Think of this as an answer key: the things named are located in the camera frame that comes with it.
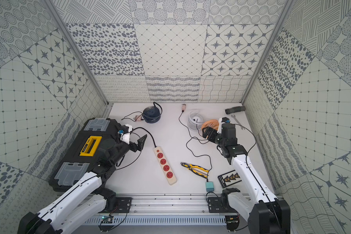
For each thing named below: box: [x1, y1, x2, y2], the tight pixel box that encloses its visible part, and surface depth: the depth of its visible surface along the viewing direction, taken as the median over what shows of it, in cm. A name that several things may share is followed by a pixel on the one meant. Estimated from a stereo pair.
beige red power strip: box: [153, 145, 177, 186], surface depth 87 cm
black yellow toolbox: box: [49, 117, 122, 192], surface depth 74 cm
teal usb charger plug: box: [205, 181, 215, 192], surface depth 81 cm
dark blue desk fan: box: [141, 101, 163, 124], surface depth 109 cm
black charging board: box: [217, 169, 242, 189], surface depth 83 cm
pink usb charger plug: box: [181, 103, 187, 113], surface depth 120 cm
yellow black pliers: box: [180, 161, 210, 179], surface depth 87 cm
